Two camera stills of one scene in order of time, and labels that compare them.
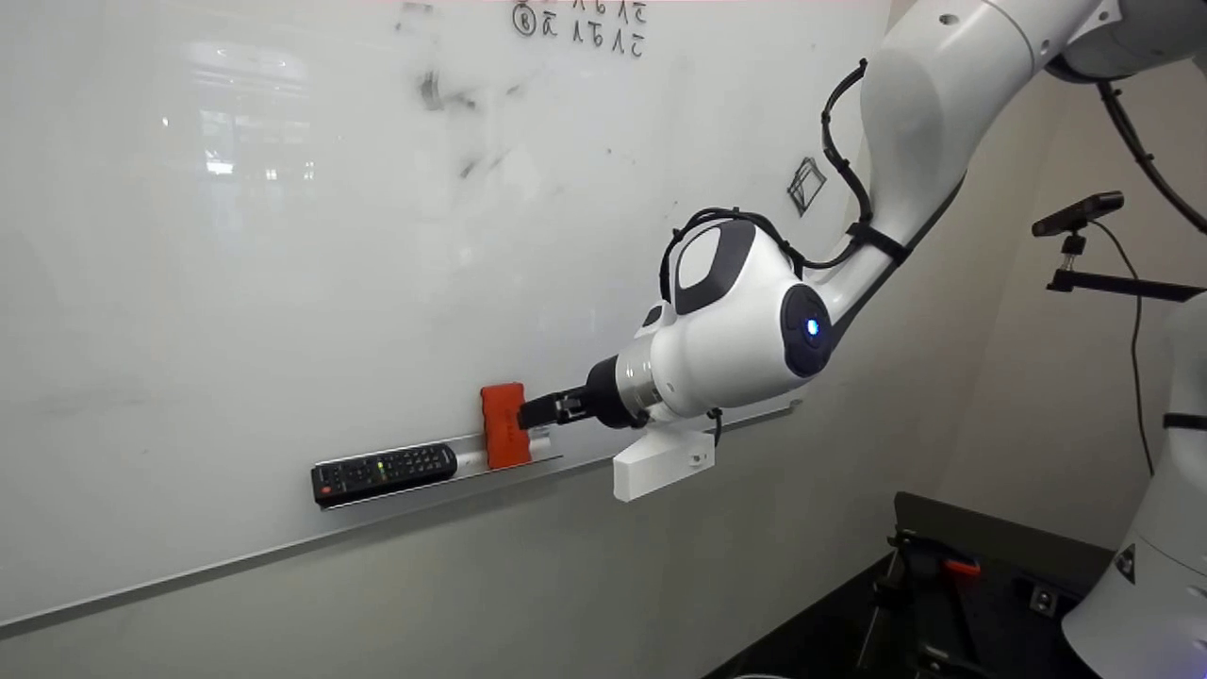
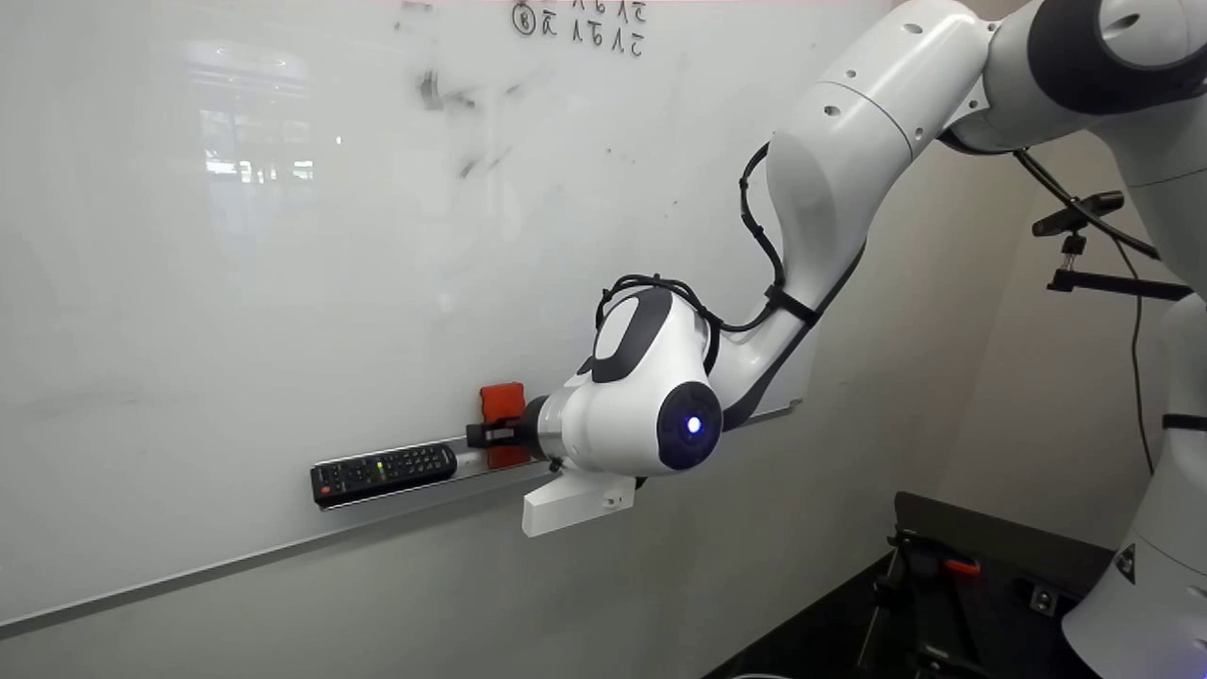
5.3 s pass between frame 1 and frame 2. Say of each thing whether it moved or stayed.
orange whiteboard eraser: stayed
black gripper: moved
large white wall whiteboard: stayed
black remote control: stayed
